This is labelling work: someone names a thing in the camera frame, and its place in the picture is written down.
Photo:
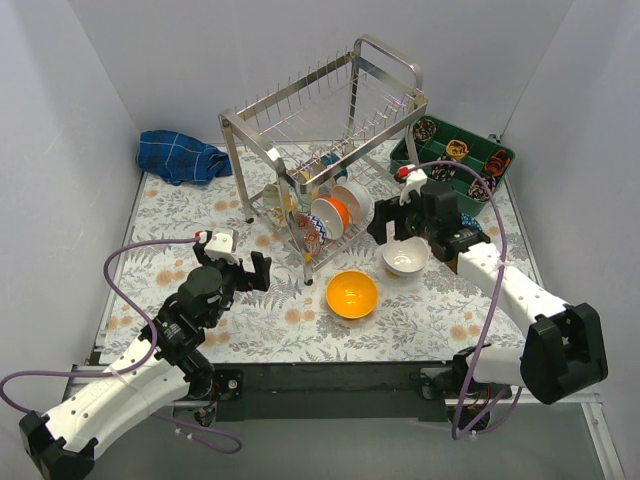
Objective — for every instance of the rolled brown patterned sock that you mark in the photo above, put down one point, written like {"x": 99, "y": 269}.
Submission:
{"x": 481, "y": 189}

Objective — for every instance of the steel two-tier dish rack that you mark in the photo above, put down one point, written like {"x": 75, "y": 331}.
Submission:
{"x": 325, "y": 120}

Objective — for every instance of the blue zigzag patterned bowl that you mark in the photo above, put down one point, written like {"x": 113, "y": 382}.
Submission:
{"x": 320, "y": 227}

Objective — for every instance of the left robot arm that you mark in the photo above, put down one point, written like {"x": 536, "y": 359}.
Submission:
{"x": 161, "y": 365}

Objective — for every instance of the rolled yellow sock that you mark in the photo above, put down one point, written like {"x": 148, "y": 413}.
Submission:
{"x": 456, "y": 149}

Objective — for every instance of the aluminium frame rail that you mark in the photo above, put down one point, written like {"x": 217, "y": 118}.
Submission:
{"x": 474, "y": 414}

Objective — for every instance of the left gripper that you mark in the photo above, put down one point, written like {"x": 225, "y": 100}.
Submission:
{"x": 240, "y": 273}

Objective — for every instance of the dark teal bowl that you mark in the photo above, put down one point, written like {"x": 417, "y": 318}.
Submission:
{"x": 330, "y": 159}

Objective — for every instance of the cream floral bowl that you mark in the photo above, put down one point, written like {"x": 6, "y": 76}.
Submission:
{"x": 275, "y": 205}

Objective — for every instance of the white bowl red diamond pattern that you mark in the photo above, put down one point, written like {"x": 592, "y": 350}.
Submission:
{"x": 472, "y": 220}

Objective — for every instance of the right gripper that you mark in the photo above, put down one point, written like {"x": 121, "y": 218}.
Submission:
{"x": 400, "y": 220}

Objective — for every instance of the blue plaid cloth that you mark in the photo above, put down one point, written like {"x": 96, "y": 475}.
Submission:
{"x": 177, "y": 158}

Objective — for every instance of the red patterned bowl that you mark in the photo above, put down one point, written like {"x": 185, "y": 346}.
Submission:
{"x": 310, "y": 235}

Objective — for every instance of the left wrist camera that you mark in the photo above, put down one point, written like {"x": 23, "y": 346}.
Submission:
{"x": 219, "y": 244}

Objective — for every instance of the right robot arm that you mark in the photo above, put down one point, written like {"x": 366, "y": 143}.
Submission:
{"x": 563, "y": 349}

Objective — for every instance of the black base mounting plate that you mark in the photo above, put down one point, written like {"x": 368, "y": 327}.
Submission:
{"x": 333, "y": 390}

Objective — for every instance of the yellow bowl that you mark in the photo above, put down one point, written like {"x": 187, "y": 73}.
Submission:
{"x": 352, "y": 294}

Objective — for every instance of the plain white ribbed bowl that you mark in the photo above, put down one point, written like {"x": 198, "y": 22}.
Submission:
{"x": 405, "y": 258}

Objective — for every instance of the orange and white bowl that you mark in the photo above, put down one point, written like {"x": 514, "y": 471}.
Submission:
{"x": 333, "y": 214}

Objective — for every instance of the rolled dark floral sock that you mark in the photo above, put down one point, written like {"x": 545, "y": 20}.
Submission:
{"x": 423, "y": 130}

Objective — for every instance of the white grey-rimmed bowl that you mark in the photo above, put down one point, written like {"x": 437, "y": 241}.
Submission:
{"x": 356, "y": 198}

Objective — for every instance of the floral table mat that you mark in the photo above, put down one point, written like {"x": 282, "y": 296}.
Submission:
{"x": 430, "y": 315}

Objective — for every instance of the green compartment tray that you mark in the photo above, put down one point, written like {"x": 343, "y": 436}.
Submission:
{"x": 480, "y": 149}

